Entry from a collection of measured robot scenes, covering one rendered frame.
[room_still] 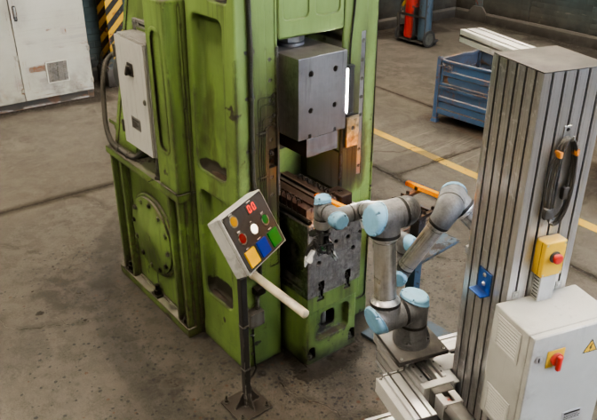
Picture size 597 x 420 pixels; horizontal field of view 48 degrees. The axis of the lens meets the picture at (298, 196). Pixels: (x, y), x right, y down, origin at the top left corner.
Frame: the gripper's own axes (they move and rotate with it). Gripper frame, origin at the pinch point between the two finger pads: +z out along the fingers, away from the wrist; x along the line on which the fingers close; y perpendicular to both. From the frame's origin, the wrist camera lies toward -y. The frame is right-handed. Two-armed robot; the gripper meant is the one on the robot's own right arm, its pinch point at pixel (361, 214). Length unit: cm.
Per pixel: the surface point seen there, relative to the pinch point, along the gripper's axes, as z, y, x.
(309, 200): 33.4, 2.6, -5.3
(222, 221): 10, -18, -72
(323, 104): 26, -50, -1
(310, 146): 26.3, -30.8, -9.3
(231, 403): 27, 100, -67
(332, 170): 48, -1, 23
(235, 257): 4, -2, -70
